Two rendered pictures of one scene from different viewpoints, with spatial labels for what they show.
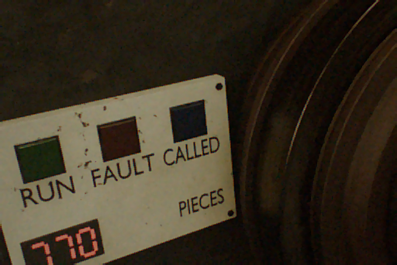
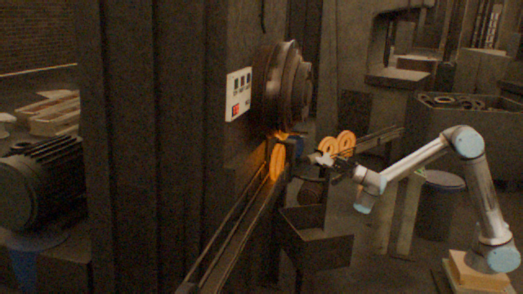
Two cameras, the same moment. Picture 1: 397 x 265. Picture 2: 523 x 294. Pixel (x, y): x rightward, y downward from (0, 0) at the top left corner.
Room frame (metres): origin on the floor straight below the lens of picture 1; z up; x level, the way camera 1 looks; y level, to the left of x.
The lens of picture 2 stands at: (-0.68, 1.41, 1.50)
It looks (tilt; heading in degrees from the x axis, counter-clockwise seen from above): 18 degrees down; 308
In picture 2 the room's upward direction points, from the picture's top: 4 degrees clockwise
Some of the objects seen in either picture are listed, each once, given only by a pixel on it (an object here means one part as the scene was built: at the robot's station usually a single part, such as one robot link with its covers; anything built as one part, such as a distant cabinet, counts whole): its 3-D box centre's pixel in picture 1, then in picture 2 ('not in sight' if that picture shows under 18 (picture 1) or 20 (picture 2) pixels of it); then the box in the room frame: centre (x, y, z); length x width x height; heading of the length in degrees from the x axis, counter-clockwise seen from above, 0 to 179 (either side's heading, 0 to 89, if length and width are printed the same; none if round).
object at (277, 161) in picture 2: not in sight; (277, 162); (0.52, -0.27, 0.75); 0.18 x 0.03 x 0.18; 113
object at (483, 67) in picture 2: not in sight; (490, 96); (0.47, -4.76, 0.55); 1.10 x 0.53 x 1.10; 133
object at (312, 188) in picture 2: not in sight; (306, 223); (0.53, -0.63, 0.27); 0.22 x 0.13 x 0.53; 113
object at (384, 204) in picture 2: not in sight; (382, 215); (0.25, -1.08, 0.26); 0.12 x 0.12 x 0.52
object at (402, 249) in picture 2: not in sight; (409, 210); (0.12, -1.18, 0.31); 0.24 x 0.16 x 0.62; 113
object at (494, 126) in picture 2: not in sight; (462, 136); (0.32, -3.03, 0.39); 1.03 x 0.83 x 0.77; 38
